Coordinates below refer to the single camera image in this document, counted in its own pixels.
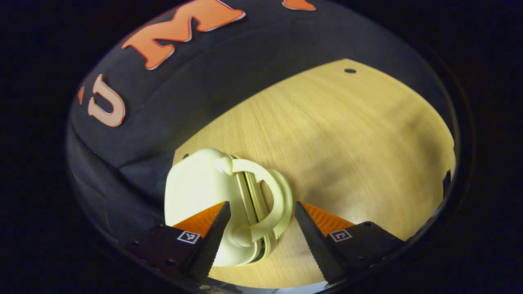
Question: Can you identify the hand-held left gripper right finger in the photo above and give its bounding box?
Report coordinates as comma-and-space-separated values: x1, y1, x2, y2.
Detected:
294, 200, 405, 287

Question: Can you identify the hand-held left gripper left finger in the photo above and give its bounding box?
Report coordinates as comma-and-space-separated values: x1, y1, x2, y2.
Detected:
125, 201, 232, 283

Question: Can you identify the pale yellow suitcase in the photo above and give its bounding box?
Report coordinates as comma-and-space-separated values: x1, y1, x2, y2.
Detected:
164, 148, 294, 268

